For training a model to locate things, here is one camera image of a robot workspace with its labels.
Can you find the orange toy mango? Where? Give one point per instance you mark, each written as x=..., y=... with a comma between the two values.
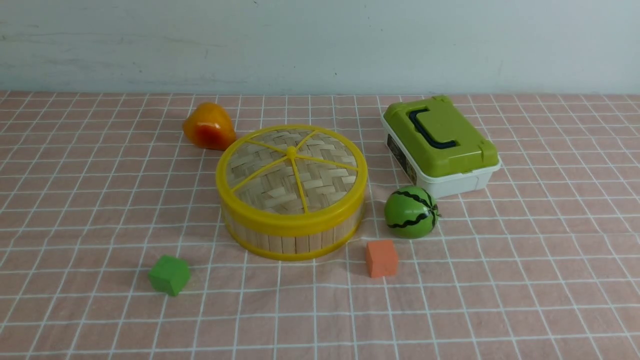
x=210, y=127

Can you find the green foam cube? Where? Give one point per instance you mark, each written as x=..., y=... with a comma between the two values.
x=169, y=275

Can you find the green white plastic storage box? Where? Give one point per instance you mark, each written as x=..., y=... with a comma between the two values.
x=438, y=148

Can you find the orange foam cube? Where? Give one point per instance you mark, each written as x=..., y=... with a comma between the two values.
x=381, y=258

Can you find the yellow bamboo steamer basket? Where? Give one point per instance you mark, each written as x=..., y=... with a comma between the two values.
x=309, y=245

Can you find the yellow woven bamboo steamer lid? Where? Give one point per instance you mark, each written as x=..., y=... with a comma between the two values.
x=291, y=180

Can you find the green toy watermelon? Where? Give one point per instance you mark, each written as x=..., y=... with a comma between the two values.
x=411, y=212

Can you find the pink checkered tablecloth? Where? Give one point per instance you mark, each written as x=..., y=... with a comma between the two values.
x=542, y=264

